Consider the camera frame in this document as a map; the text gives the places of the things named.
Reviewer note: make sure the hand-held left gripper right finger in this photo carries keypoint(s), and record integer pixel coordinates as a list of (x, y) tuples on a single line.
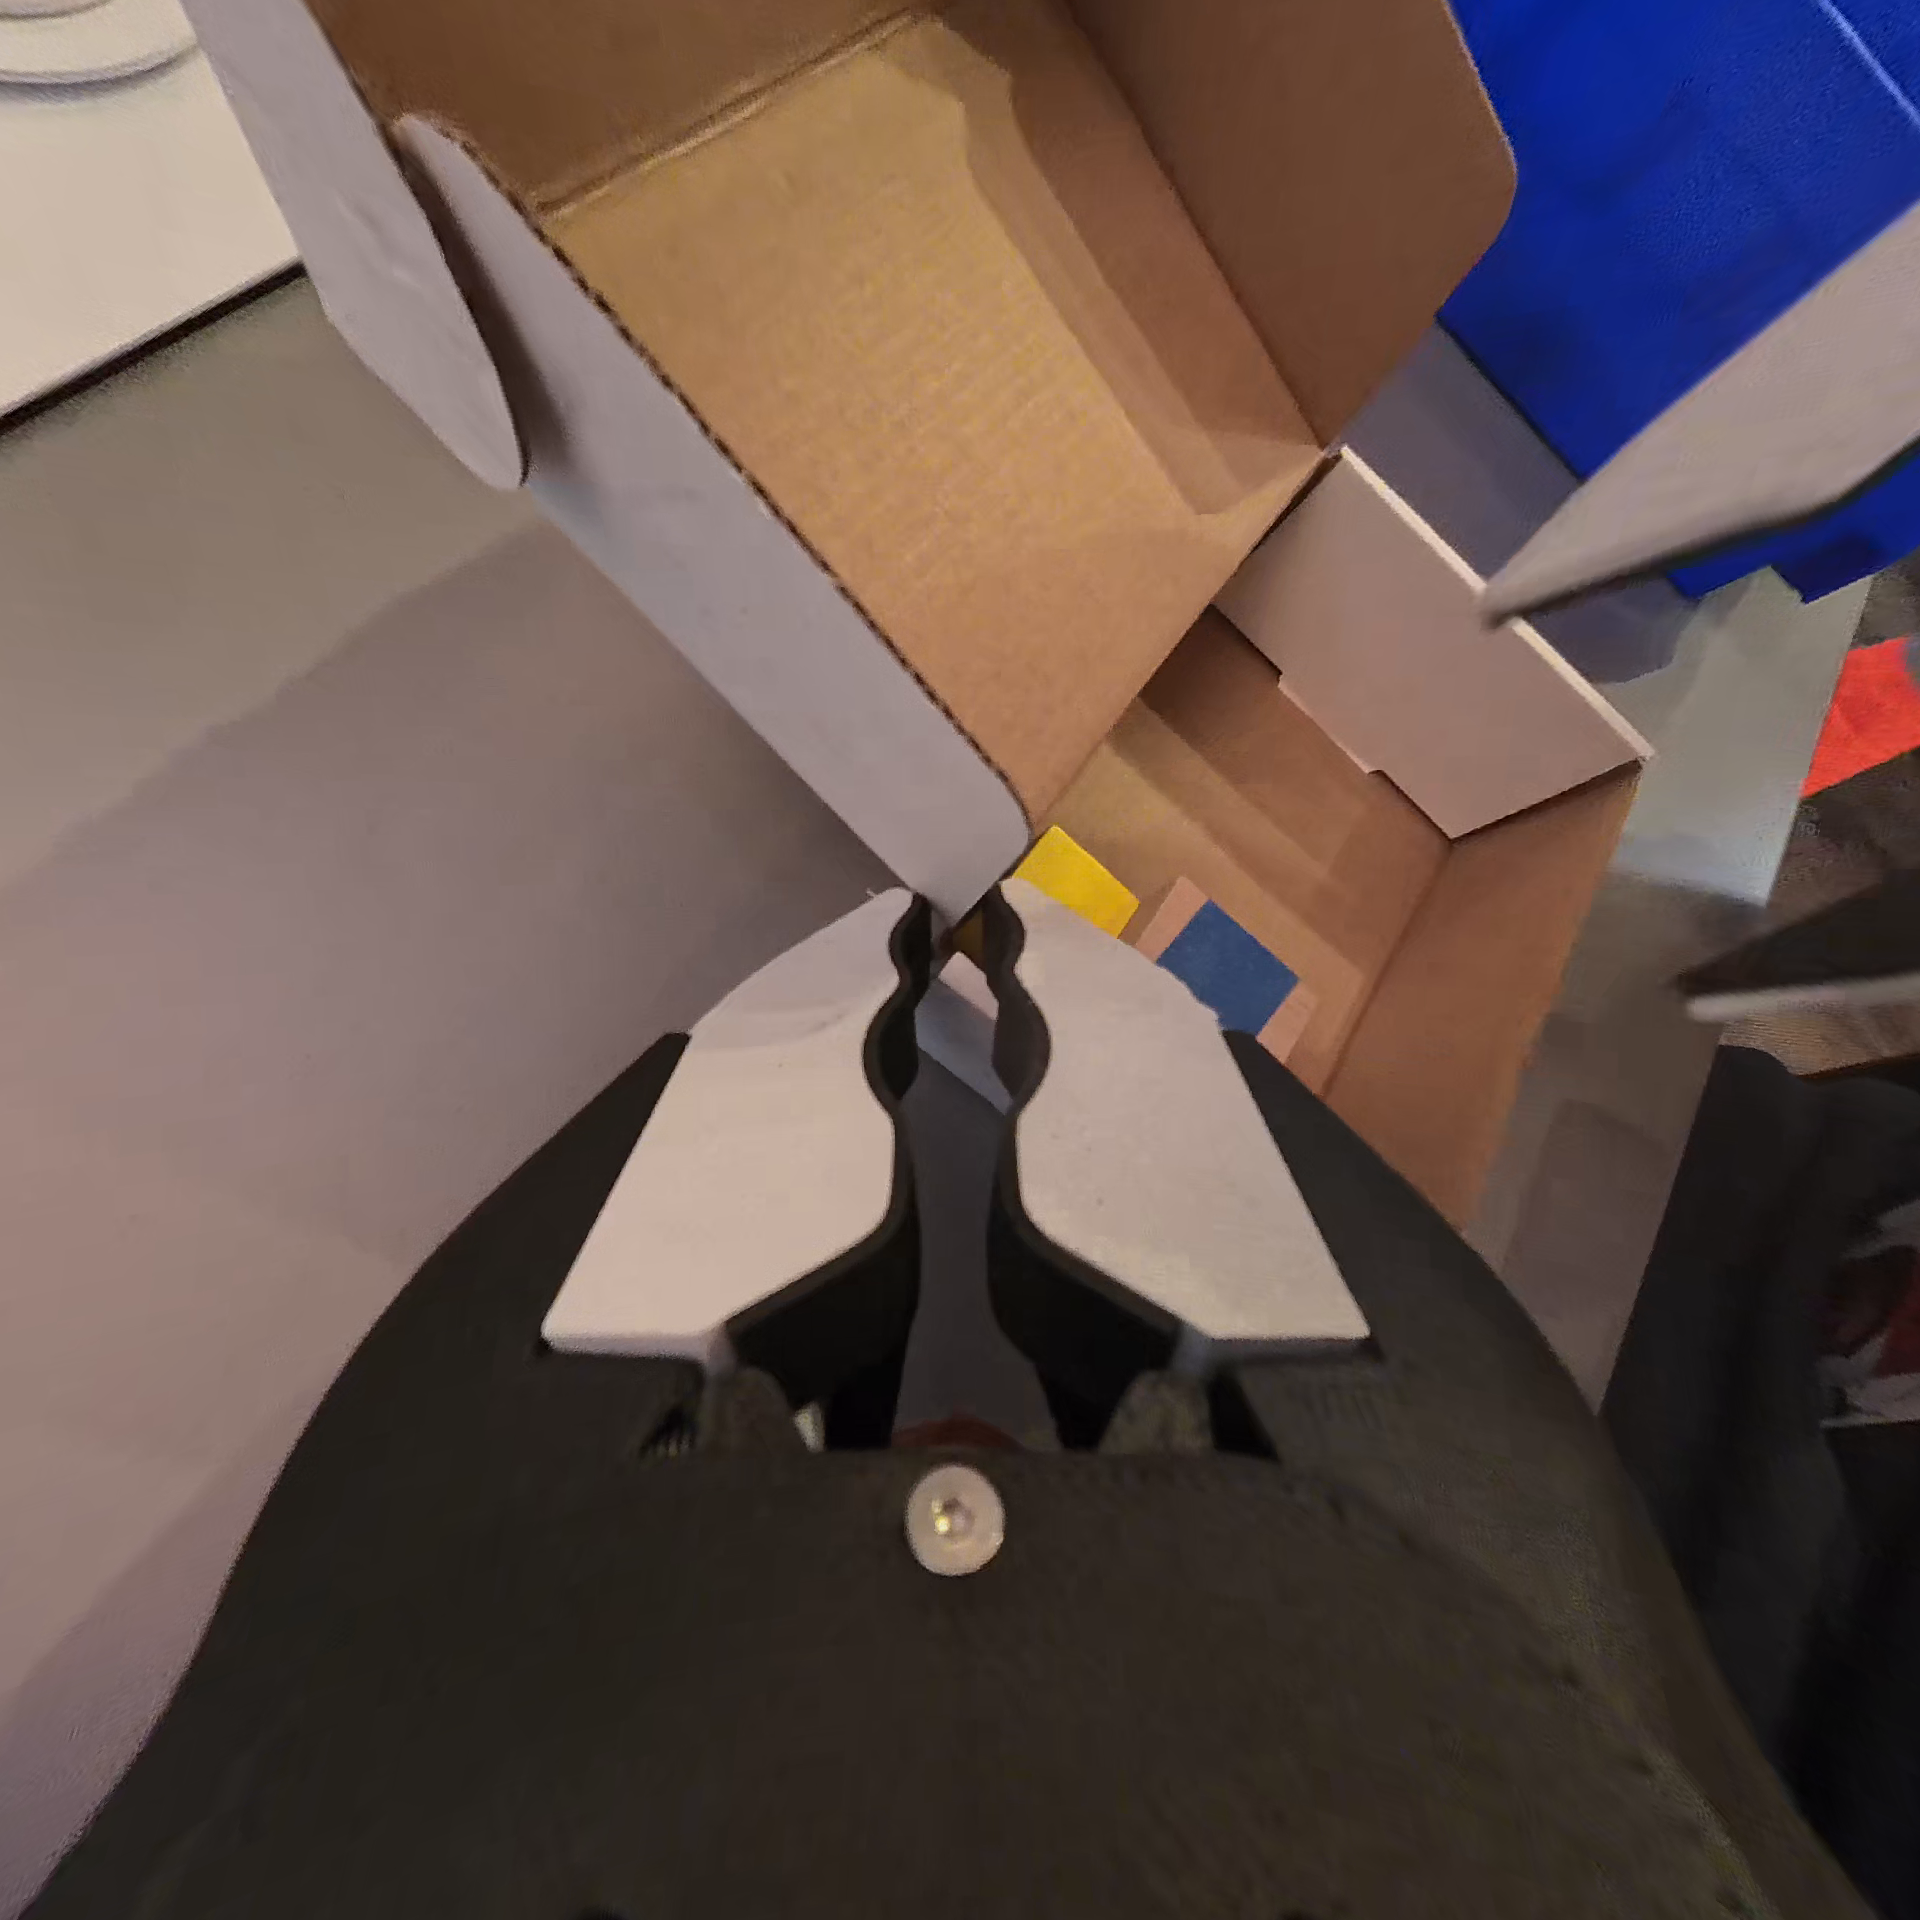
[(1171, 1171)]

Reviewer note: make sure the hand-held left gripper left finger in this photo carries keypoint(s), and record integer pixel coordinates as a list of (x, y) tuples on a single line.
[(751, 1171)]

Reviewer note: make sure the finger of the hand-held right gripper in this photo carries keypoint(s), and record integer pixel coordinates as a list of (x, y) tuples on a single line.
[(1829, 961), (1756, 452)]

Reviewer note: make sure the blue cube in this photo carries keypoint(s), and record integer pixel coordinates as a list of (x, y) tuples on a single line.
[(1231, 967)]

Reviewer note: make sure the blue plastic bin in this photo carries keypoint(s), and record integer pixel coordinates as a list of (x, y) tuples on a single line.
[(1680, 195)]

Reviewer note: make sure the yellow cube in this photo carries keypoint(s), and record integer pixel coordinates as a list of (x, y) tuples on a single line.
[(1072, 883)]

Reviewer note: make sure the white cardboard box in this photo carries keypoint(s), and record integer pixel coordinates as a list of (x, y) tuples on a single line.
[(932, 375)]

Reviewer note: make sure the red bag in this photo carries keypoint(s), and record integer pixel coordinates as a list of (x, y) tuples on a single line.
[(1868, 722)]

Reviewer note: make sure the person's dark clothing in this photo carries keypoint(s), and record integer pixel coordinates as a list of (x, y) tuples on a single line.
[(1725, 1350)]

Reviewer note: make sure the clear acrylic stand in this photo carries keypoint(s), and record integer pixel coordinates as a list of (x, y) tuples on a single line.
[(77, 38)]

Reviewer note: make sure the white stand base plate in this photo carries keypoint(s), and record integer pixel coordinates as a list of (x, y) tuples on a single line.
[(119, 212)]

